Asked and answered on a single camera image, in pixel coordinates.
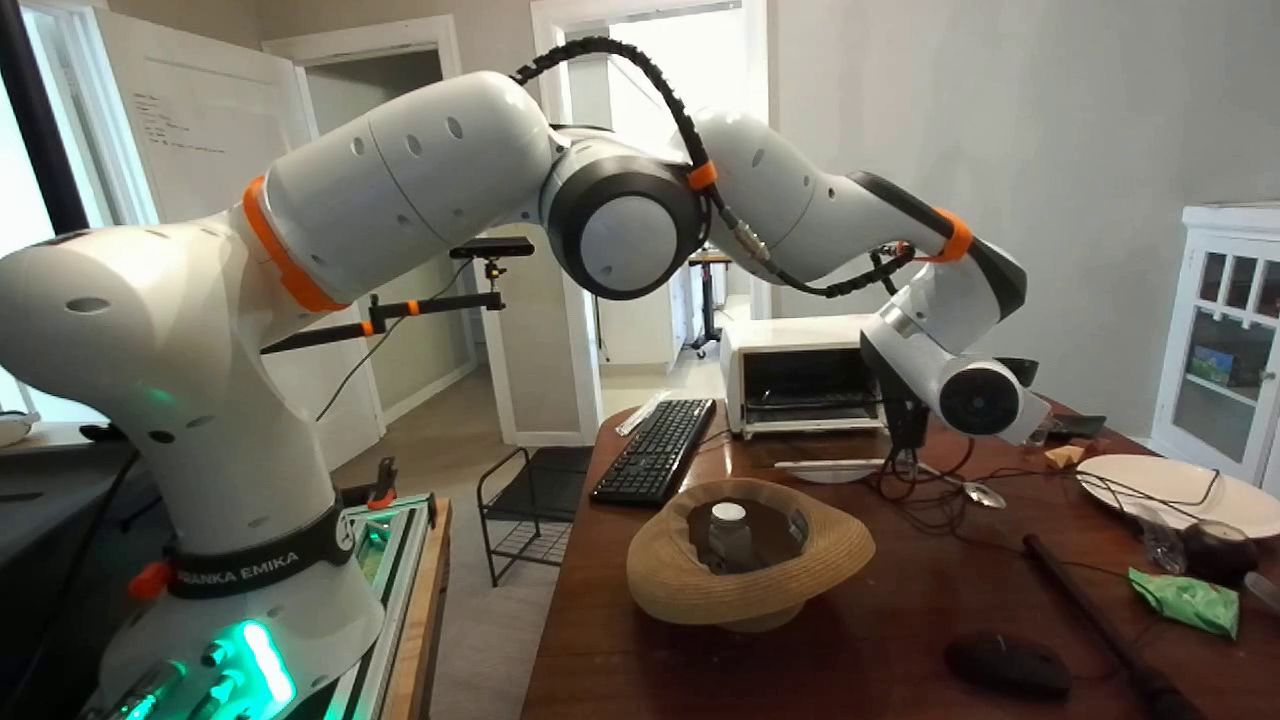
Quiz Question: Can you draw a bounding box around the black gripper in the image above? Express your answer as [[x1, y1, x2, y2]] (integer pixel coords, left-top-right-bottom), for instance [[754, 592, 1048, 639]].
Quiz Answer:
[[854, 330, 935, 454]]

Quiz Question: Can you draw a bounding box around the white plate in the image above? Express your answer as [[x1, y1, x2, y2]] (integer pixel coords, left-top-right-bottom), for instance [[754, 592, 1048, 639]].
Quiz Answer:
[[1073, 453, 1280, 544]]

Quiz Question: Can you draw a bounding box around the small metal spoon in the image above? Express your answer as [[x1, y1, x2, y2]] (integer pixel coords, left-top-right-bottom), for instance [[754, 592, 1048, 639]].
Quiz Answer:
[[925, 473, 1013, 511]]

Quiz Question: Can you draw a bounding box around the white toaster oven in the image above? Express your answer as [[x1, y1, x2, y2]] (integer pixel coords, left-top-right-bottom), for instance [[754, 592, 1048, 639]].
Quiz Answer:
[[715, 311, 894, 443]]

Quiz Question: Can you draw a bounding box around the dark grey round dish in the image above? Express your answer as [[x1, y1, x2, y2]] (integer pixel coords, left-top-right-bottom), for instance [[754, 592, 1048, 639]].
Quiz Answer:
[[682, 491, 813, 579]]

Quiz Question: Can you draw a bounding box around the long black stick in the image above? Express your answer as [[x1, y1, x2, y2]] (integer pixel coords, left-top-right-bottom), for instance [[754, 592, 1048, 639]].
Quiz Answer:
[[1017, 533, 1202, 720]]

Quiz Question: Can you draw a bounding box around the black oval object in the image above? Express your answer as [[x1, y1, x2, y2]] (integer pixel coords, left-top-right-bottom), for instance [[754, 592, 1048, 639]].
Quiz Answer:
[[940, 629, 1077, 707]]

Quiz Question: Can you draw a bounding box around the black computer keyboard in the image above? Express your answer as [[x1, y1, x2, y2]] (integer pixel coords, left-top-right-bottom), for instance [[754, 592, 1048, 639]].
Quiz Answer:
[[587, 394, 719, 511]]

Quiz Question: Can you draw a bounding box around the small dark jar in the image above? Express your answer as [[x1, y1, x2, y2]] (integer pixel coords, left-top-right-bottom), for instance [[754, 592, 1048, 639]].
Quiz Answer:
[[1134, 515, 1262, 592]]

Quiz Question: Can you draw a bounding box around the green cloth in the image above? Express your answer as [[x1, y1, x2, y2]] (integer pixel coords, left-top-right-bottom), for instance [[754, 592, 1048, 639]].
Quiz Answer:
[[1122, 564, 1246, 639]]

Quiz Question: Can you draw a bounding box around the white glass door cabinet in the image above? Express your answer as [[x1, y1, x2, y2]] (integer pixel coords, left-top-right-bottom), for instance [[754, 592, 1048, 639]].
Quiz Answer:
[[1146, 194, 1280, 491]]

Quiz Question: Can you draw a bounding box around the black folding chair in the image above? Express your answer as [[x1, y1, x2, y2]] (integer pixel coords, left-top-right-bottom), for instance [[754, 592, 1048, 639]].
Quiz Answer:
[[472, 443, 597, 592]]

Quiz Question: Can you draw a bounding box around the wooden workbench top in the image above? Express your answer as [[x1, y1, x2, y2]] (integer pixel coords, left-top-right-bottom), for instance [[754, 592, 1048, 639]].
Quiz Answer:
[[383, 494, 457, 720]]

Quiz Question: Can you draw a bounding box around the whiteboard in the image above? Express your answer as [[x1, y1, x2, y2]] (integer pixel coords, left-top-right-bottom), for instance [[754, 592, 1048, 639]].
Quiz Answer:
[[94, 12, 325, 233]]

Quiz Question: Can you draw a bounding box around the thin black cable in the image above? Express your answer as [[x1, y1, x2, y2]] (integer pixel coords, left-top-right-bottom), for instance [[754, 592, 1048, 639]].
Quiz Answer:
[[872, 443, 1017, 515]]

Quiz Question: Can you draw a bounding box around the narrow orange strap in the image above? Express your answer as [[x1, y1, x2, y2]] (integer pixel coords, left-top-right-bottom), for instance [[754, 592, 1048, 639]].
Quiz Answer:
[[931, 208, 977, 262]]

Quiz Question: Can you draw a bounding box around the black cable conduit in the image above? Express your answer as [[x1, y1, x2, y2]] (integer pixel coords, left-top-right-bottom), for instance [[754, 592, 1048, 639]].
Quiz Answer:
[[511, 33, 925, 301]]

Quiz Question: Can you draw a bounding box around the black stereo camera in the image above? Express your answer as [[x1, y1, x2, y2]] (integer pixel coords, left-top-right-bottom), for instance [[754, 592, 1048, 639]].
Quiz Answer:
[[446, 233, 536, 262]]

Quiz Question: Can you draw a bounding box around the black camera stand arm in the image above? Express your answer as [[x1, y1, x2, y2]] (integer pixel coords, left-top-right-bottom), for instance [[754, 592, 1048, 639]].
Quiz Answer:
[[256, 289, 508, 354]]

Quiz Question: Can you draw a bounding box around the aluminium base frame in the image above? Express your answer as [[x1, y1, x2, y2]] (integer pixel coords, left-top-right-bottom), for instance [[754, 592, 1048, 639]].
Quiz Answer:
[[310, 491, 444, 720]]

